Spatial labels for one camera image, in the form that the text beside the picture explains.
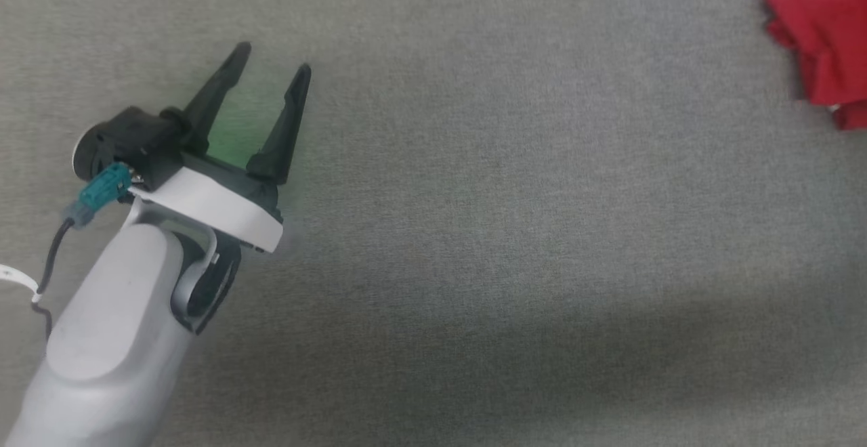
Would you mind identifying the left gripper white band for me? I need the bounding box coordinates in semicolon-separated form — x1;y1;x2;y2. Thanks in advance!
128;42;313;254

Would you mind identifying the red Bulls basketball jersey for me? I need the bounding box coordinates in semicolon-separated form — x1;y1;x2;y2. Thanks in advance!
763;0;867;131

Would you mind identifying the grey fabric sofa surface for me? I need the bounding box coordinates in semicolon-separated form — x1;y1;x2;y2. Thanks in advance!
0;0;867;447

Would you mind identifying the left black cable teal plug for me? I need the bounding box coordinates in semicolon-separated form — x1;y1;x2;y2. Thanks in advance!
30;162;136;339

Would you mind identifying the white cable label tag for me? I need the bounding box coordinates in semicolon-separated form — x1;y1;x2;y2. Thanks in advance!
0;263;40;304

